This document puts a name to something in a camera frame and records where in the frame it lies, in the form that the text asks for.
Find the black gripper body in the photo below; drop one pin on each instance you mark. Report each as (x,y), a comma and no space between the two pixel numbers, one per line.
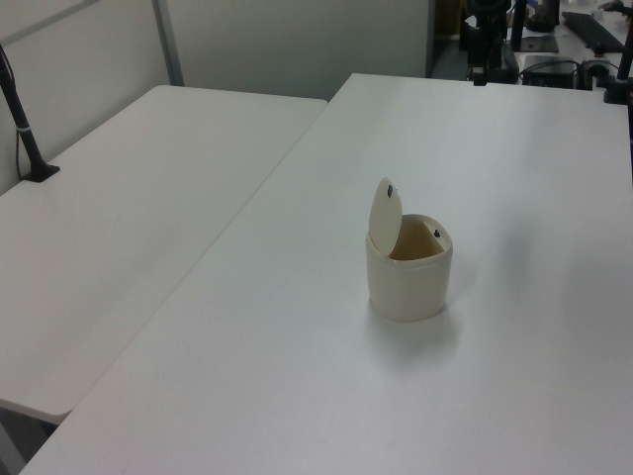
(482,47)

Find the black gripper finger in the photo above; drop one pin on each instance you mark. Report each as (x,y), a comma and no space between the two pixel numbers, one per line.
(477,79)
(484,79)

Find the cream round bin lid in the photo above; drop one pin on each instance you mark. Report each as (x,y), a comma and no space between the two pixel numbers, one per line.
(385,218)

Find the cream plastic trash bin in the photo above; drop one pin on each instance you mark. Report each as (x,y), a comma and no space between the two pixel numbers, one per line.
(410,287)

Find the thin black upright pole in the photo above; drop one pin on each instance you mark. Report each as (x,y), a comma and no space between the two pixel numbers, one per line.
(517,25)

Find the black electronics box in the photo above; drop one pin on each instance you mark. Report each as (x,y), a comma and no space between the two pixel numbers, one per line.
(549,69)

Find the black keyboard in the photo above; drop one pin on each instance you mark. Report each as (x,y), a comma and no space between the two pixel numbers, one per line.
(591,29)

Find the black pole with table clamp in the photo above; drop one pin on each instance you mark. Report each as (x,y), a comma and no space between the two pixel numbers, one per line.
(620,74)

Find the black camera pole with base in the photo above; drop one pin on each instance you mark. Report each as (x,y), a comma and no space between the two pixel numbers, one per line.
(24,129)

